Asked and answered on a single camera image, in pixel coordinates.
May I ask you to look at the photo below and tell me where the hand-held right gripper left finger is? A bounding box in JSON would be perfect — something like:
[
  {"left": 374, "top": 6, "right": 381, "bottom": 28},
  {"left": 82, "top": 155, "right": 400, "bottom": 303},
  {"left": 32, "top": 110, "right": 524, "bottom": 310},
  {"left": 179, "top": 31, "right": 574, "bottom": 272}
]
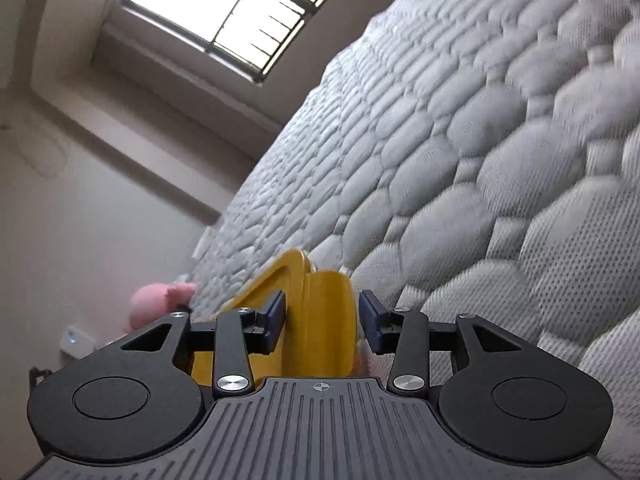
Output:
[{"left": 119, "top": 290, "right": 288, "bottom": 396}]

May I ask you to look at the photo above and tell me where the white wall device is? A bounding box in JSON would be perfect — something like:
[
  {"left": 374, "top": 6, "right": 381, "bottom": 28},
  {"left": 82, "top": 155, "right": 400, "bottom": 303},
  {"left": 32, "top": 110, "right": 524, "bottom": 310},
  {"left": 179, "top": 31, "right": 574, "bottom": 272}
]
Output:
[{"left": 59, "top": 325, "right": 98, "bottom": 361}]

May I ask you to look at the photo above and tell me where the pink plush toy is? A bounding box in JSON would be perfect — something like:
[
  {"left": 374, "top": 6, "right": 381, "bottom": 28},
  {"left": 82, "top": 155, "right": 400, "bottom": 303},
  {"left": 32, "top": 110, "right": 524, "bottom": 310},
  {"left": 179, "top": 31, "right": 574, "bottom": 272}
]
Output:
[{"left": 125, "top": 281, "right": 198, "bottom": 335}]

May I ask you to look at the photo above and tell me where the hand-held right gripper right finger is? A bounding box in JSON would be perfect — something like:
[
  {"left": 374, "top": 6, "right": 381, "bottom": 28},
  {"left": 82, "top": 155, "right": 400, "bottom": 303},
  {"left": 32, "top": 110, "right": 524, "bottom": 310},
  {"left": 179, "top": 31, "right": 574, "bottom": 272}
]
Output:
[{"left": 358, "top": 289, "right": 532, "bottom": 396}]

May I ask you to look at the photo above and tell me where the yellow plastic toy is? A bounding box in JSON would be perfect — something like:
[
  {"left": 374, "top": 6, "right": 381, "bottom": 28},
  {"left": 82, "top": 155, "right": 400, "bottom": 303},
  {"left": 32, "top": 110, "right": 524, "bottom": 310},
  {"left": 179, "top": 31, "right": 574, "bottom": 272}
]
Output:
[{"left": 192, "top": 249, "right": 362, "bottom": 391}]

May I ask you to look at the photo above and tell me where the window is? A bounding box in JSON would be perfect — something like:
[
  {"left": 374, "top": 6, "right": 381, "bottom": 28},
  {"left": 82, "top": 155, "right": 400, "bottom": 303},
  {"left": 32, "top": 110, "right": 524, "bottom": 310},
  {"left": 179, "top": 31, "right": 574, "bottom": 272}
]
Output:
[{"left": 102, "top": 0, "right": 373, "bottom": 83}]

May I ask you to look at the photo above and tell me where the grey quilted mattress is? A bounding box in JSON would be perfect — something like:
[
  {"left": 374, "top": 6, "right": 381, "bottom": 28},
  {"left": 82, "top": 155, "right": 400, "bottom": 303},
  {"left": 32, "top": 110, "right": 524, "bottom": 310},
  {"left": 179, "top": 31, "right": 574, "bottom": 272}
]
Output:
[{"left": 190, "top": 0, "right": 640, "bottom": 480}]

